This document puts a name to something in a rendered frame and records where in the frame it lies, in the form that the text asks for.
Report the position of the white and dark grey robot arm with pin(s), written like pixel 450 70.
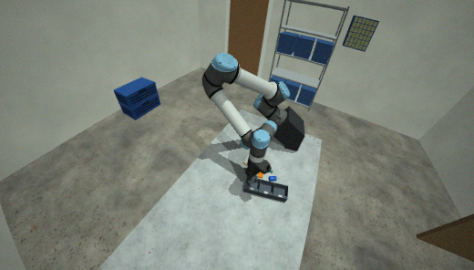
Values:
pixel 225 68

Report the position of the black rack of three bins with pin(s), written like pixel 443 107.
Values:
pixel 271 190

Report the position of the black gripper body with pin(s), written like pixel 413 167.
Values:
pixel 254 166

